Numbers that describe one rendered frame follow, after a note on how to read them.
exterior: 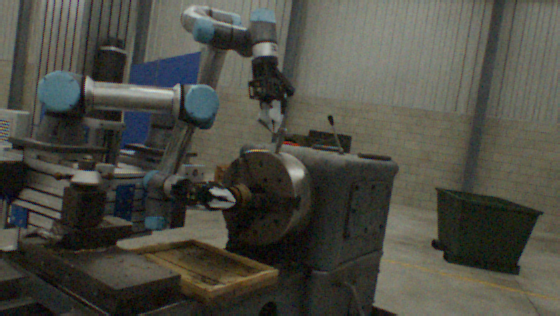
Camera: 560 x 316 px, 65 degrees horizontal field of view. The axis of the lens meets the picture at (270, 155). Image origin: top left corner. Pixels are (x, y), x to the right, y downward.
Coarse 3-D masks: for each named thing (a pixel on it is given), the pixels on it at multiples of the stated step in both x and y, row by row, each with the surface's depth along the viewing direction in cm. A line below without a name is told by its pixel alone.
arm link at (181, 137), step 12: (180, 120) 163; (192, 120) 156; (180, 132) 156; (192, 132) 158; (168, 144) 157; (180, 144) 156; (168, 156) 156; (180, 156) 157; (168, 168) 156; (180, 168) 159; (144, 204) 158
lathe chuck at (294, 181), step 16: (256, 160) 146; (272, 160) 142; (288, 160) 144; (224, 176) 153; (256, 176) 145; (272, 176) 142; (288, 176) 138; (304, 176) 144; (256, 192) 153; (272, 192) 141; (288, 192) 138; (304, 192) 141; (272, 208) 141; (304, 208) 141; (256, 224) 145; (272, 224) 141; (288, 224) 137; (256, 240) 144; (272, 240) 141
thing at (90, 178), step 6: (78, 174) 101; (84, 174) 101; (90, 174) 101; (96, 174) 103; (66, 180) 102; (72, 180) 100; (78, 180) 100; (84, 180) 100; (90, 180) 101; (96, 180) 102
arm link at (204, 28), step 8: (192, 8) 160; (200, 8) 161; (208, 8) 167; (184, 16) 160; (192, 16) 151; (200, 16) 145; (208, 16) 146; (184, 24) 161; (192, 24) 147; (200, 24) 130; (208, 24) 131; (216, 24) 132; (224, 24) 134; (192, 32) 163; (200, 32) 131; (208, 32) 131; (216, 32) 132; (224, 32) 133; (232, 32) 134; (200, 40) 133; (208, 40) 133; (216, 40) 133; (224, 40) 134
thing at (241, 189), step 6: (234, 186) 136; (240, 186) 137; (234, 192) 132; (240, 192) 134; (246, 192) 136; (222, 198) 137; (234, 198) 132; (240, 198) 134; (246, 198) 135; (240, 204) 134; (246, 204) 135; (228, 210) 133; (234, 210) 135; (240, 210) 135
